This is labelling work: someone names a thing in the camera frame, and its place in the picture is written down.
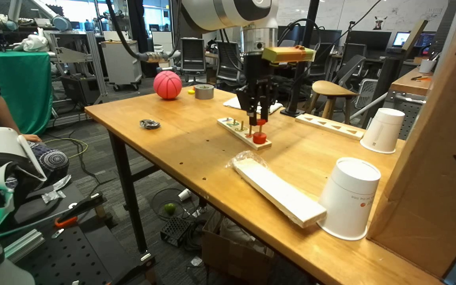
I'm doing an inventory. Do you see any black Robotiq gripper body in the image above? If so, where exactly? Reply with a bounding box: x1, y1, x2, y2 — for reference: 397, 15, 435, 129
235, 53, 280, 105

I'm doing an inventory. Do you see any person's bare forearm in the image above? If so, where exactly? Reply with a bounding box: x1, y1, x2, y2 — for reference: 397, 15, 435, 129
0, 94, 41, 146

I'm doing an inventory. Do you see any numbered wooden peg board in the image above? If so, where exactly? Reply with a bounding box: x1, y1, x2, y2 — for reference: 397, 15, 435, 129
216, 116, 273, 153

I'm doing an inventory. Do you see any wooden board with holes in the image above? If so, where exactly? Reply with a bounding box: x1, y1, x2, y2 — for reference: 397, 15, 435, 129
294, 113, 367, 142

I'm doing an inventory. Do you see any round wooden stool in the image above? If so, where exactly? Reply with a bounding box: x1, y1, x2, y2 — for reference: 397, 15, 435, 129
308, 80, 357, 121

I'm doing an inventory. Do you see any white wrapped wooden plank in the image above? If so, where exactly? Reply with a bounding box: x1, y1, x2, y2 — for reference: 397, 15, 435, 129
231, 149, 327, 230

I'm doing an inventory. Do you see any pink basketball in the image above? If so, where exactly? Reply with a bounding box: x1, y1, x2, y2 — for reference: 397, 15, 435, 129
151, 70, 183, 102

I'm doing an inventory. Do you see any crumpled foil ball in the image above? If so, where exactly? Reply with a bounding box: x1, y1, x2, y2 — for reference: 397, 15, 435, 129
137, 118, 161, 132

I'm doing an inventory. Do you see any white paper cup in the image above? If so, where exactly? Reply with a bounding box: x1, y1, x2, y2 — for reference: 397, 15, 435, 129
359, 107, 406, 156
316, 156, 383, 243

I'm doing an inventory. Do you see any white bin cart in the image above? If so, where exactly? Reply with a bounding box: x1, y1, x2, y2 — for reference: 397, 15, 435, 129
99, 39, 144, 89

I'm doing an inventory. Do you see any wooden side desk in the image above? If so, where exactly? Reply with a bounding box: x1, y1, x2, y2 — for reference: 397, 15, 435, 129
389, 66, 435, 99

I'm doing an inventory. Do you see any small lit monitor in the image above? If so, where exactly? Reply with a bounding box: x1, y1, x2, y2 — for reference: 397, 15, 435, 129
391, 31, 411, 50

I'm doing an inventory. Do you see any large cardboard box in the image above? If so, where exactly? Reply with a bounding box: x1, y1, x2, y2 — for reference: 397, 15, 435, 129
367, 15, 456, 282

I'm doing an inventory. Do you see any grey striped roll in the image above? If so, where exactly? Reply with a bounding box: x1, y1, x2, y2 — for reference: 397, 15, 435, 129
28, 142, 71, 184

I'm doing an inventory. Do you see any silver metal hand tool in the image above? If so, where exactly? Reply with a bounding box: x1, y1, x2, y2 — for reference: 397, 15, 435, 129
41, 175, 74, 206

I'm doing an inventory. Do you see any green cloth cover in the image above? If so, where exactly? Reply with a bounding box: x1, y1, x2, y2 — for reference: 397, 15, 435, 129
0, 51, 53, 137

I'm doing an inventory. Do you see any black perforated plate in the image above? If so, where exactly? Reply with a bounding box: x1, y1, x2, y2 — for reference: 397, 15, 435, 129
20, 211, 150, 285

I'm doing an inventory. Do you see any silver aluminium extrusion bar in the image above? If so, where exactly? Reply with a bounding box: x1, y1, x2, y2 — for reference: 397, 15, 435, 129
3, 229, 45, 263

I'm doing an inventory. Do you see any black camera stand pole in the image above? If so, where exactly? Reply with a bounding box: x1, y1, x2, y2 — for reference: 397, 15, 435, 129
281, 0, 321, 119

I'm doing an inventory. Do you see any black table leg frame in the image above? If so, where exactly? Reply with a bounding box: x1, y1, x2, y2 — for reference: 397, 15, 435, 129
106, 132, 156, 267

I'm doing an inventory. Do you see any thick black hose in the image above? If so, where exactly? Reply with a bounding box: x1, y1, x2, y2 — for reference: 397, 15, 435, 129
104, 0, 153, 64

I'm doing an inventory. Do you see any orange handled tool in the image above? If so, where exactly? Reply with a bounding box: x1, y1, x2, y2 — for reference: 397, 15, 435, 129
52, 213, 79, 230

